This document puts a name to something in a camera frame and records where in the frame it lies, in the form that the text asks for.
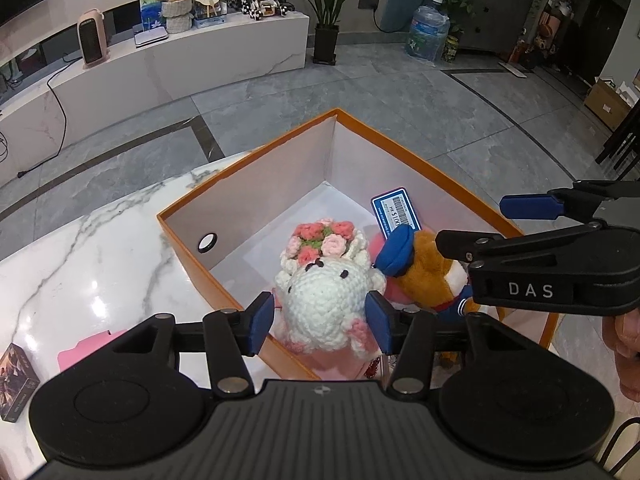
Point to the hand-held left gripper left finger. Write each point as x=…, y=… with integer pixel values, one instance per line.
x=260, y=322

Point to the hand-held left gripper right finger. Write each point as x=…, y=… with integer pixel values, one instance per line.
x=377, y=322

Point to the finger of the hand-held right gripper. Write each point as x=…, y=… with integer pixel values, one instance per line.
x=510, y=245
x=525, y=207

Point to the white crochet doll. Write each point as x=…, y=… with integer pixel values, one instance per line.
x=325, y=295

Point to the raccoon plush with blue hat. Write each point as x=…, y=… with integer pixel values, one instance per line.
x=425, y=265

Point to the blue plastic card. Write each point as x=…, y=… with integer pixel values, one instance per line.
x=395, y=210

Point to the orange storage box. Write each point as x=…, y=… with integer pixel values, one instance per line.
x=320, y=160

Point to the pink box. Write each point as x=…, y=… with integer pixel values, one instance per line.
x=85, y=357

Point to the person's right hand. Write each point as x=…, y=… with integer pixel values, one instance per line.
x=627, y=350

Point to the dark wooden table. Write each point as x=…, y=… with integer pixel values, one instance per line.
x=625, y=140

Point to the cardboard box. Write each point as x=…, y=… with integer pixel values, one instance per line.
x=605, y=105

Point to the white floor board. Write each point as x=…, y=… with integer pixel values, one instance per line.
x=513, y=71

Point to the blue water jug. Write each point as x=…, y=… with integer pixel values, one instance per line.
x=426, y=35

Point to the grey cabinet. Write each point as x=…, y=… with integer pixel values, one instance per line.
x=500, y=5

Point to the dark card box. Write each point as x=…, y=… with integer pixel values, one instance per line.
x=17, y=380

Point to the potted plant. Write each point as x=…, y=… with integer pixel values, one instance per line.
x=326, y=45

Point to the white marble TV cabinet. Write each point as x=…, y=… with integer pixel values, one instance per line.
x=225, y=55

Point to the white laptop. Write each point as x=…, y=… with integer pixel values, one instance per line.
x=150, y=38

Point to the small blue box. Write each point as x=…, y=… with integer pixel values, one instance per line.
x=209, y=20

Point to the black and white toy robot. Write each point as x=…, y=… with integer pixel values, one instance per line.
x=260, y=4

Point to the pink space heater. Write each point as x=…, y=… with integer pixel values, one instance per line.
x=91, y=37

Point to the green and blue painting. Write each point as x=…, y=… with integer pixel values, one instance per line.
x=149, y=2

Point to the black wall socket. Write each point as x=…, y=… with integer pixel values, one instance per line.
x=368, y=4

